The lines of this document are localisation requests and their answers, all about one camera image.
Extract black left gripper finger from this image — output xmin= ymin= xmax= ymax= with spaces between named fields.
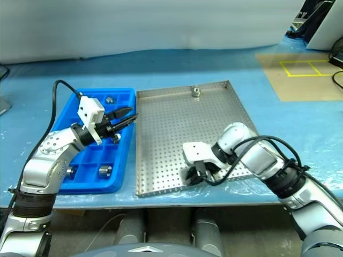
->
xmin=112 ymin=114 xmax=139 ymax=132
xmin=109 ymin=106 xmax=134 ymax=120

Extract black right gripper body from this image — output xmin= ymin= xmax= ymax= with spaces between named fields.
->
xmin=193 ymin=160 xmax=218 ymax=179

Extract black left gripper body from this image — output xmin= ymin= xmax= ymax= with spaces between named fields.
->
xmin=95 ymin=114 xmax=118 ymax=140

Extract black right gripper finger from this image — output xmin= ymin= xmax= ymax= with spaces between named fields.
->
xmin=197 ymin=173 xmax=215 ymax=186
xmin=184 ymin=167 xmax=199 ymax=186

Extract blue compartment tray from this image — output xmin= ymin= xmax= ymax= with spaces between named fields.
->
xmin=50 ymin=87 xmax=137 ymax=195

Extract grey rounded robot leg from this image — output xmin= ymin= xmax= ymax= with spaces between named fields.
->
xmin=116 ymin=210 xmax=147 ymax=246
xmin=191 ymin=208 xmax=223 ymax=248

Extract perforated metal tray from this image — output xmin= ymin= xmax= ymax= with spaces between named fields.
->
xmin=136 ymin=79 xmax=260 ymax=198

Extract grey robot torso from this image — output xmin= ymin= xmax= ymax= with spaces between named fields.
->
xmin=69 ymin=242 xmax=223 ymax=257

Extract white backdrop sheet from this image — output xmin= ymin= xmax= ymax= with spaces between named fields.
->
xmin=0 ymin=0 xmax=309 ymax=65

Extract brown mat with yellow tape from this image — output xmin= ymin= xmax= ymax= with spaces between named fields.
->
xmin=254 ymin=52 xmax=343 ymax=102

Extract black equipment pile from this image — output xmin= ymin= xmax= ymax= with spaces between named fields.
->
xmin=285 ymin=0 xmax=325 ymax=41

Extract black power adapter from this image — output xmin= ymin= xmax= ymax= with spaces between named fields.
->
xmin=328 ymin=52 xmax=343 ymax=67

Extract white foam board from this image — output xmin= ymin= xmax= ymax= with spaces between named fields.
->
xmin=305 ymin=0 xmax=343 ymax=50

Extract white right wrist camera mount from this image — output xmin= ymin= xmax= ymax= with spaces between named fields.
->
xmin=182 ymin=141 xmax=218 ymax=168

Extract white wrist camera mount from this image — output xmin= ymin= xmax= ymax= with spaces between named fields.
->
xmin=77 ymin=95 xmax=106 ymax=146
xmin=182 ymin=141 xmax=218 ymax=168

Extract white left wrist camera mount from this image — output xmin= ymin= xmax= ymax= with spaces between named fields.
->
xmin=77 ymin=95 xmax=106 ymax=146

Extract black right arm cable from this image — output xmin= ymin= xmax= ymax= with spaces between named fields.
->
xmin=198 ymin=135 xmax=310 ymax=187

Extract thin white cable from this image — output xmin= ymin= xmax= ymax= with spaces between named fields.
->
xmin=85 ymin=214 xmax=121 ymax=252

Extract black monitor cable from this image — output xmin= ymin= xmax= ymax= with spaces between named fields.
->
xmin=0 ymin=63 xmax=11 ymax=81

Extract black power cable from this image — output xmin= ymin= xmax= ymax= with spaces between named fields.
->
xmin=331 ymin=70 xmax=343 ymax=89

